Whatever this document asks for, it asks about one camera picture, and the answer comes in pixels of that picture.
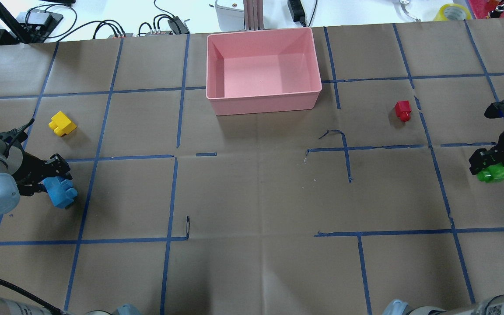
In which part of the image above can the pink plastic box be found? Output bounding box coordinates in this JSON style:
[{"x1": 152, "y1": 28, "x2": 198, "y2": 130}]
[{"x1": 206, "y1": 28, "x2": 322, "y2": 116}]

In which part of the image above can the aluminium frame post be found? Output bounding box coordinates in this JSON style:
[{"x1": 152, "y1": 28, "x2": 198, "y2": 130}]
[{"x1": 243, "y1": 0, "x2": 264, "y2": 31}]

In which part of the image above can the white device box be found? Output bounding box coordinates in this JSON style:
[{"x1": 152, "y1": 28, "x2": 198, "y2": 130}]
[{"x1": 214, "y1": 0, "x2": 245, "y2": 32}]

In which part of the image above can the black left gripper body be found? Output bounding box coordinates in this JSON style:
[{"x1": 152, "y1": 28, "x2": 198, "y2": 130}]
[{"x1": 12, "y1": 153, "x2": 53, "y2": 196}]

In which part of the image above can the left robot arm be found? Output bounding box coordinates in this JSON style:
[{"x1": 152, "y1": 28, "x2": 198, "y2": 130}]
[{"x1": 0, "y1": 119, "x2": 78, "y2": 215}]

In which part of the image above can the yellow tape roll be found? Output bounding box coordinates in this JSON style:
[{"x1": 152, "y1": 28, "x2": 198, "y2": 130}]
[{"x1": 433, "y1": 3, "x2": 472, "y2": 21}]

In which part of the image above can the black power adapter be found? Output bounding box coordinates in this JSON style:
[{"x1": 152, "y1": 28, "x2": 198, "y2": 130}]
[{"x1": 287, "y1": 0, "x2": 306, "y2": 26}]

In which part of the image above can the blue toy block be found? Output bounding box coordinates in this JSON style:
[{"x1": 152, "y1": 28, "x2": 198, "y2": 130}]
[{"x1": 42, "y1": 177, "x2": 78, "y2": 209}]

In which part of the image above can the green toy block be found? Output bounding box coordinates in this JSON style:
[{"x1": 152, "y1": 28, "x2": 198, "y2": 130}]
[{"x1": 476, "y1": 163, "x2": 504, "y2": 183}]

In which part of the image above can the yellow toy block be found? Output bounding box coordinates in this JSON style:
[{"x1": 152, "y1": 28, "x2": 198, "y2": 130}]
[{"x1": 48, "y1": 110, "x2": 77, "y2": 137}]

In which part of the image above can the red toy block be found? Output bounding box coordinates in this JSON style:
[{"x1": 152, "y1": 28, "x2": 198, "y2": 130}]
[{"x1": 394, "y1": 100, "x2": 412, "y2": 123}]

